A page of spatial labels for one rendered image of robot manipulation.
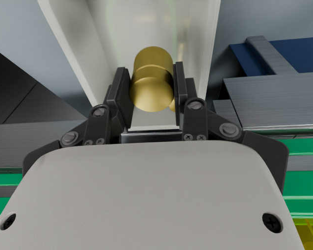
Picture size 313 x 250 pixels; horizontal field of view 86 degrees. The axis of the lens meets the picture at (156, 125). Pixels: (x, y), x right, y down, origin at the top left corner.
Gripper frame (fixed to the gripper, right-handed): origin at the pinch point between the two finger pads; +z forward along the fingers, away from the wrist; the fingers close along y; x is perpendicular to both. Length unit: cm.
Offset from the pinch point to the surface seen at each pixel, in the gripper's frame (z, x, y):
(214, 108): 10.0, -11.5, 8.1
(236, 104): 10.5, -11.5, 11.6
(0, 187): 2.2, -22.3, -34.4
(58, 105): 48, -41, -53
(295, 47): 31.0, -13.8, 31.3
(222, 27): 35.4, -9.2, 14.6
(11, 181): 3.1, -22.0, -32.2
